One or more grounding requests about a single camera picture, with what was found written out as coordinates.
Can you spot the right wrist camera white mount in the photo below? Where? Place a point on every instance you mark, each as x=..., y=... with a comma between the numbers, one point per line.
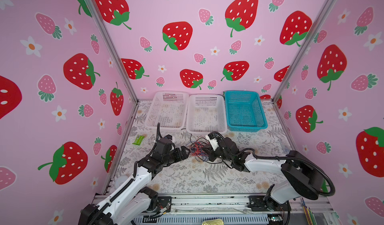
x=213, y=139

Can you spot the teal plastic basket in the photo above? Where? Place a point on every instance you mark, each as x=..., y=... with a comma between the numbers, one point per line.
x=244, y=111

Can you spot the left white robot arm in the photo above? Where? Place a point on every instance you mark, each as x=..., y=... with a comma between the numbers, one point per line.
x=133, y=196

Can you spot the aluminium corner post right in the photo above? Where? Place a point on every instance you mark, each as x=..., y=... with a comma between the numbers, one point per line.
x=317, y=24

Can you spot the white plastic basket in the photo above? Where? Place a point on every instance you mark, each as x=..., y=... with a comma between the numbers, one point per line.
x=169, y=108
x=206, y=113

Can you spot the coloured pencils bundle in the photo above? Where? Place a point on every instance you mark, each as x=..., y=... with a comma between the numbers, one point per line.
x=308, y=213

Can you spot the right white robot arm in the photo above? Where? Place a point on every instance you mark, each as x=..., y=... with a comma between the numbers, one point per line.
x=303, y=178

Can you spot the aluminium corner post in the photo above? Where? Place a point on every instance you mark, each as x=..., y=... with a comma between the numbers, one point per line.
x=117, y=13
x=317, y=24

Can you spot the aluminium front rail base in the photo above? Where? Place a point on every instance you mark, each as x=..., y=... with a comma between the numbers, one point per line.
x=233, y=209

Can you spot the middle white plastic basket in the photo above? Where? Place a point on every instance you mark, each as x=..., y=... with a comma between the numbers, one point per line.
x=206, y=113

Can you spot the green small packet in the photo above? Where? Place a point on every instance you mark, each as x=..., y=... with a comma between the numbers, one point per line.
x=138, y=140

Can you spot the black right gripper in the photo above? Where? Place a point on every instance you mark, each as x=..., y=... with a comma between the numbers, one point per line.
x=211, y=155

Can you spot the gold foil object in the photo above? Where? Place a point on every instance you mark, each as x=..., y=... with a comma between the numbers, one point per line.
x=213, y=222

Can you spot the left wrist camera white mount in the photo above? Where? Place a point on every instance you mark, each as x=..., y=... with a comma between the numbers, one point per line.
x=171, y=138

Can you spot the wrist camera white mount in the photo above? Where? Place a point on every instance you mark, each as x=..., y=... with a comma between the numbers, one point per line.
x=171, y=138
x=213, y=139

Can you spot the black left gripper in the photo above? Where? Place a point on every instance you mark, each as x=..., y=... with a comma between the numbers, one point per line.
x=184, y=155

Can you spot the left white plastic basket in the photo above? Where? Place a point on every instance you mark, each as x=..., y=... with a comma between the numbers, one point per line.
x=169, y=108

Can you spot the aluminium corner post left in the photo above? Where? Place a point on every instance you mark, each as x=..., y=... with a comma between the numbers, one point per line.
x=117, y=13

